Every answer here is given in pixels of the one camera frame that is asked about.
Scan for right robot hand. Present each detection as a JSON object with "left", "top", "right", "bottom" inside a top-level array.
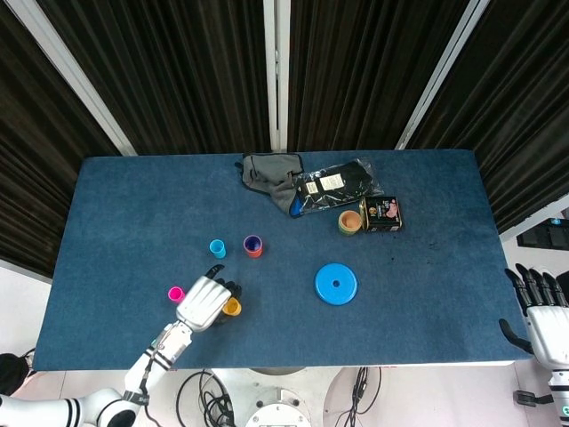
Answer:
[{"left": 498, "top": 262, "right": 569, "bottom": 371}]

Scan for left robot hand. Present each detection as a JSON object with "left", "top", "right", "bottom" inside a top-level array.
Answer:
[{"left": 176, "top": 263, "right": 244, "bottom": 334}]

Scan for orange plastic cup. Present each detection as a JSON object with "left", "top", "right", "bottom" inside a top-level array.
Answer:
[{"left": 243, "top": 235, "right": 264, "bottom": 259}]

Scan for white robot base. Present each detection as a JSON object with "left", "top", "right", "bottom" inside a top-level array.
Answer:
[{"left": 212, "top": 367, "right": 343, "bottom": 427}]

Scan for green and orange wooden cup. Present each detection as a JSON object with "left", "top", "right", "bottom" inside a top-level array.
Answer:
[{"left": 337, "top": 209, "right": 362, "bottom": 237}]

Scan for small black device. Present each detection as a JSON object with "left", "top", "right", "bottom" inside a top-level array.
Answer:
[{"left": 514, "top": 390, "right": 555, "bottom": 407}]

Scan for black monitor screen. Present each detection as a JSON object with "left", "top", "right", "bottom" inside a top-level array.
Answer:
[{"left": 515, "top": 224, "right": 569, "bottom": 250}]

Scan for blue velvet table cover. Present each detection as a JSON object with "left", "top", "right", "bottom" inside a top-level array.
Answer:
[{"left": 31, "top": 149, "right": 530, "bottom": 373}]

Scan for blue disc with hole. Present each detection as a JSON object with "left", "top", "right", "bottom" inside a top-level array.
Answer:
[{"left": 313, "top": 262, "right": 359, "bottom": 307}]

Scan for grey crumpled cloth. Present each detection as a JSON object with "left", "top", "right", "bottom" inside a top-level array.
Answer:
[{"left": 234, "top": 153, "right": 306, "bottom": 219}]

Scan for black socks in plastic bag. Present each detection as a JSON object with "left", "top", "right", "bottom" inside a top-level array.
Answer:
[{"left": 291, "top": 156, "right": 386, "bottom": 219}]

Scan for black rectangular tin can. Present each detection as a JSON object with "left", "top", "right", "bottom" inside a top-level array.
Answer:
[{"left": 357, "top": 195, "right": 405, "bottom": 234}]

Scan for dark pleated curtain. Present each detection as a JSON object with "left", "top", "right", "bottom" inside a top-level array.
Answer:
[{"left": 0, "top": 0, "right": 569, "bottom": 277}]

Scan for black cable bundle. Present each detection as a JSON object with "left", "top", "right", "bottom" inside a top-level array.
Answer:
[
  {"left": 176, "top": 368, "right": 236, "bottom": 427},
  {"left": 333, "top": 367, "right": 383, "bottom": 427}
]

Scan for white vertical frame post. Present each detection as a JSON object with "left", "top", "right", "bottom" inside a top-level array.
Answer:
[{"left": 262, "top": 0, "right": 291, "bottom": 152}]

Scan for white slanted frame beam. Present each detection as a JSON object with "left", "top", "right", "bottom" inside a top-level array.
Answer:
[
  {"left": 395, "top": 0, "right": 490, "bottom": 150},
  {"left": 6, "top": 0, "right": 137, "bottom": 157}
]

